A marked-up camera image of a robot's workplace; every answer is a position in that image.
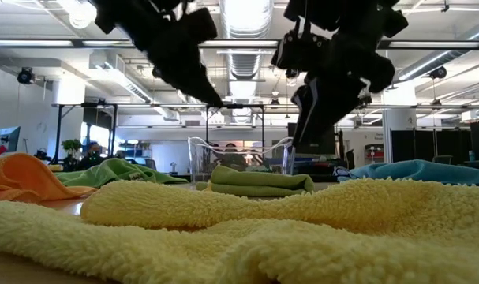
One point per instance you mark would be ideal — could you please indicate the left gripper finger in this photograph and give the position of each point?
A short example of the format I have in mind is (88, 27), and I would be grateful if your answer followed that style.
(199, 84)

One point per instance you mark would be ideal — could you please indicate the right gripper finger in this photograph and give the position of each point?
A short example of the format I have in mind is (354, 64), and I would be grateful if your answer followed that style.
(302, 106)
(334, 106)

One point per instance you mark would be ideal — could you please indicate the pale green microfiber towel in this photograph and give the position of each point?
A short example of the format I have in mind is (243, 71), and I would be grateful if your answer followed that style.
(259, 183)

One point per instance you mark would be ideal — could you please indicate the yellow microfiber towel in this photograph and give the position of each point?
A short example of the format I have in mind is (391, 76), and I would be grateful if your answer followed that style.
(263, 236)

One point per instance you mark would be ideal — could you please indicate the orange microfiber towel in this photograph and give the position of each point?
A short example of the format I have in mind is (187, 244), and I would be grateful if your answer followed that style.
(22, 177)

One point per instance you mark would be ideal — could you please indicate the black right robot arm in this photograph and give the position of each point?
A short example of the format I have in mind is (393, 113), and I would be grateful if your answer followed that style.
(341, 13)

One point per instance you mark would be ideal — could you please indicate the blue microfiber towel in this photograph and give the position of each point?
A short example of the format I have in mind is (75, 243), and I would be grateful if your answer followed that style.
(420, 171)

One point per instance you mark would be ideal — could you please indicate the black monitor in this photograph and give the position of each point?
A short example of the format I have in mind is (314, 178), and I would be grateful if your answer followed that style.
(329, 146)

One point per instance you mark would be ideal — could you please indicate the black light bar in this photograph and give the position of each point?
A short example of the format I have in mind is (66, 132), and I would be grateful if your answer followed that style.
(243, 43)

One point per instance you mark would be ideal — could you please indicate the red and white cabinet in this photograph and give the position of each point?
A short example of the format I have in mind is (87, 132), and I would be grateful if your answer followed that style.
(374, 154)

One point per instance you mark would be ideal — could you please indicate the black hanging spotlight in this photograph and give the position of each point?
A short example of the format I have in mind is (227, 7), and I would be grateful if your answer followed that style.
(26, 75)
(437, 72)

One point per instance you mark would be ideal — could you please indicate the person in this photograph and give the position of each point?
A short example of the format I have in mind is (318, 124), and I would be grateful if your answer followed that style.
(231, 150)
(91, 158)

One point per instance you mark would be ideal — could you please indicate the clear plastic bin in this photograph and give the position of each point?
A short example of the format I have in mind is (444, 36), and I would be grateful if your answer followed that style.
(197, 158)

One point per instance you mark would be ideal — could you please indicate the black partition panels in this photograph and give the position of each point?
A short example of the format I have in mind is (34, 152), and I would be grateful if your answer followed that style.
(420, 146)

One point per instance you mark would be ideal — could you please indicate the black stand with screen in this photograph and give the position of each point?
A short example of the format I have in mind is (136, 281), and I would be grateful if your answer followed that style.
(101, 118)

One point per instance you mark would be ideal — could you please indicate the green potted plant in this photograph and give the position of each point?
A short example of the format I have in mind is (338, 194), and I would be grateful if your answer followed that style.
(71, 146)

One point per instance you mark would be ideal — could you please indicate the grey framed monitor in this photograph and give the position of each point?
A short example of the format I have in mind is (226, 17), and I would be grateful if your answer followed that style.
(8, 140)

